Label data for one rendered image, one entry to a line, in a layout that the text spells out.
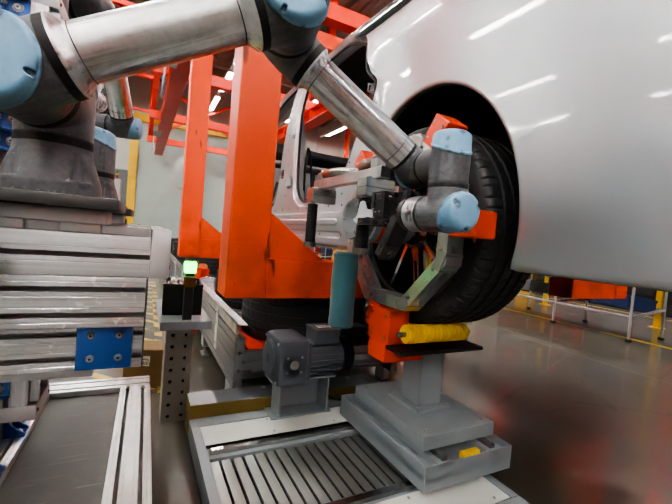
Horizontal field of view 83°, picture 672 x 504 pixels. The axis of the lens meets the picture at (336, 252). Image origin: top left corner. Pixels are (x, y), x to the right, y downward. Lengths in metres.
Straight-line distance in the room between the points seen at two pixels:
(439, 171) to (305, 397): 1.20
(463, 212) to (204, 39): 0.51
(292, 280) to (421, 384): 0.64
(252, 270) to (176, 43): 0.99
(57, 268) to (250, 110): 0.99
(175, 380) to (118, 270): 0.99
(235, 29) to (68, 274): 0.48
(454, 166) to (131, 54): 0.55
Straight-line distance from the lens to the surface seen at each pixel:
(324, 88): 0.82
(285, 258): 1.57
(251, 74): 1.60
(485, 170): 1.12
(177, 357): 1.67
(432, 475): 1.27
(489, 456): 1.41
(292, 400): 1.67
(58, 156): 0.79
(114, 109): 1.55
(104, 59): 0.68
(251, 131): 1.54
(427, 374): 1.40
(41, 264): 0.78
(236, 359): 1.69
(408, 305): 1.16
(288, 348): 1.40
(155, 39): 0.68
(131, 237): 0.76
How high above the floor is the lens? 0.79
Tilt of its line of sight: 2 degrees down
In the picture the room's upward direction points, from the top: 5 degrees clockwise
